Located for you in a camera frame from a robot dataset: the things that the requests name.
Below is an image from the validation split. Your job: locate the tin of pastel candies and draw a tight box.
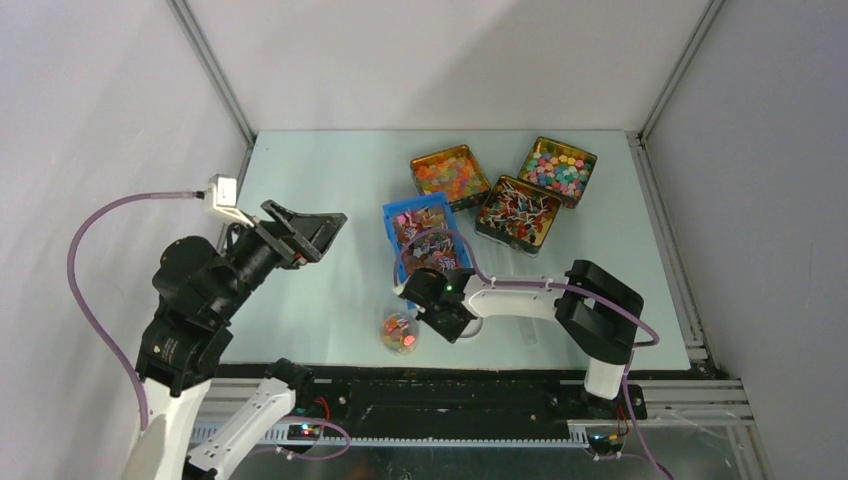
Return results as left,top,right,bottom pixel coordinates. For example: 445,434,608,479
517,136,598,210

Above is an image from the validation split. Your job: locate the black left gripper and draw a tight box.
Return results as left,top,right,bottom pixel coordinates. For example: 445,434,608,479
212,195,348,319

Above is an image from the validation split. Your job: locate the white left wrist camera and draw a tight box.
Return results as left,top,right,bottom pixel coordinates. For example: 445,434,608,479
203,174,255,227

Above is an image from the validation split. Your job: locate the clear plastic scoop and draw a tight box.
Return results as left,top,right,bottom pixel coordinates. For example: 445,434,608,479
517,318,538,346

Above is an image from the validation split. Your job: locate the tin of orange candies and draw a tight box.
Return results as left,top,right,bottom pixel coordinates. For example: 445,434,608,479
409,144,491,212

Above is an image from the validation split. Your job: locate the white jar lid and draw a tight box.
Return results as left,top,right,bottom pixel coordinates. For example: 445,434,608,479
460,319,483,339

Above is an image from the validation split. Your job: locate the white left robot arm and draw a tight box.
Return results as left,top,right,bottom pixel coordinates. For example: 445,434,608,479
122,200,347,479

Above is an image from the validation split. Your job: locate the clear plastic jar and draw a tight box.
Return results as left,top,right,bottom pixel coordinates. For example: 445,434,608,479
379,311,420,355

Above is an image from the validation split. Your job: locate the blue plastic candy bin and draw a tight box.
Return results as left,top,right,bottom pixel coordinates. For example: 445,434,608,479
382,192,471,287

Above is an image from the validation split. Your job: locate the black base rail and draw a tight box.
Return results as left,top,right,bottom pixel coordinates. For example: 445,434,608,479
251,364,647,440

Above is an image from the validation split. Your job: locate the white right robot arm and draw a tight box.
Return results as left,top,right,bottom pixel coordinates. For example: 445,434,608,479
392,261,647,418

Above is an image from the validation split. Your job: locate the tin of wrapped candies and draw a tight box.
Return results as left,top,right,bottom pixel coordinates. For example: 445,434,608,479
474,175,562,257

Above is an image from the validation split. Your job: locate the grey slotted cable duct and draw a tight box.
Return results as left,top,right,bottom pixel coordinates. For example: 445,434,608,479
257,423,590,448

